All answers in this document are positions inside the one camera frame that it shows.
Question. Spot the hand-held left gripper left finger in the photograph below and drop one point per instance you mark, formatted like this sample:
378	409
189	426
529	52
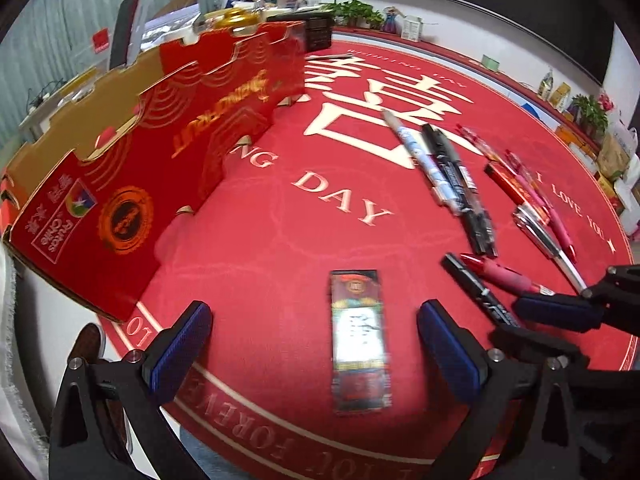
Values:
182	350

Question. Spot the red cardboard box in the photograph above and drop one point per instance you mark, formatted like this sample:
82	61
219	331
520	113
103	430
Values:
150	170

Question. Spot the person's jeans leg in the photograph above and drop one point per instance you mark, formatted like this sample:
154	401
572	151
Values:
207	455

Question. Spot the black box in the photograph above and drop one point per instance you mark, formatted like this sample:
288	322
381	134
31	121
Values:
315	32

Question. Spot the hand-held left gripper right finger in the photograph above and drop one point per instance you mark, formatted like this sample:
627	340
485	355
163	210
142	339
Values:
450	350

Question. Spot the round red printed mat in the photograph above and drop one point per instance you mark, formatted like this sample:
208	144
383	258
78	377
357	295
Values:
300	240

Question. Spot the green potted plant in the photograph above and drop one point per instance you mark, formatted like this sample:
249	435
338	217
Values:
357	10

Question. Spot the white blue marker pen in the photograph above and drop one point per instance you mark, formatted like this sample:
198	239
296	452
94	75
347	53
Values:
415	160

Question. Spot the clear red pen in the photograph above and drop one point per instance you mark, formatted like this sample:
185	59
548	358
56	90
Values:
475	142

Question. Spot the white snack bag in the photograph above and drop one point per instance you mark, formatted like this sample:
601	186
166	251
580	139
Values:
546	82

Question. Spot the short black marker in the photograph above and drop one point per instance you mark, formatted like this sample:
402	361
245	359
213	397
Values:
475	287

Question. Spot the dark board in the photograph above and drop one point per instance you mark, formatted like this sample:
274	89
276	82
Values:
122	30

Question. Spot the potted plant with pink flowers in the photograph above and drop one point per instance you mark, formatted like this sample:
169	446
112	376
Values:
590	110

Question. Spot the small green box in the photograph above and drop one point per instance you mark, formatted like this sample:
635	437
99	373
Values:
491	62

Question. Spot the yellow snack bag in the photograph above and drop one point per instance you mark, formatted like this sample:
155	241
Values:
561	96

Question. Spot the white table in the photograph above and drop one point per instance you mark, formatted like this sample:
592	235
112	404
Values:
55	105

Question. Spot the small white box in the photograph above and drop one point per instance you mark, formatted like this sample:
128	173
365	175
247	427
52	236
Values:
412	29

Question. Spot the brown paper bag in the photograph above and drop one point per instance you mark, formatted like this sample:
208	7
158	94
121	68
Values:
612	157

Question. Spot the long black marker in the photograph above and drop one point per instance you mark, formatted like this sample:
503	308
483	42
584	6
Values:
440	145

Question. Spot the small red pack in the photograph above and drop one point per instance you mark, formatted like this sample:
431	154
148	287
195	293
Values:
507	185

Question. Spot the gold lid jar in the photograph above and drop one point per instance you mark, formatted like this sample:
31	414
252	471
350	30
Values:
235	17

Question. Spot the orange box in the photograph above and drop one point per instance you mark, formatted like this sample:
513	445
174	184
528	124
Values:
572	137

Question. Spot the grey vertical blinds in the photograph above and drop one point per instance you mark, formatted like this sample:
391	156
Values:
50	35

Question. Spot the blue doll figure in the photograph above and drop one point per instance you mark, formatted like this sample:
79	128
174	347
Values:
391	20

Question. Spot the red pen with pink grip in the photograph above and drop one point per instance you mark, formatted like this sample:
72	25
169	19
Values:
505	277

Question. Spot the silver grey pen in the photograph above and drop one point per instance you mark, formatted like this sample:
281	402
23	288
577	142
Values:
540	232

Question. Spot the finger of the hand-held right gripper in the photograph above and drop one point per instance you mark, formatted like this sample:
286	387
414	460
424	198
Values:
555	312
540	349

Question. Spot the dark wall screen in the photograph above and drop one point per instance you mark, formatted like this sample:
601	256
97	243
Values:
500	0

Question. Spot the small printed pack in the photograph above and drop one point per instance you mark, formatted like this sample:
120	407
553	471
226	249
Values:
357	340

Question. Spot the small red sign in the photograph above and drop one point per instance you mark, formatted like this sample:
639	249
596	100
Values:
100	42

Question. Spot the brown shoe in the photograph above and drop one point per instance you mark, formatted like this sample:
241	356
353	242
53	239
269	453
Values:
87	342

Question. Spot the white cloth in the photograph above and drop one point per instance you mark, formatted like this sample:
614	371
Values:
10	335

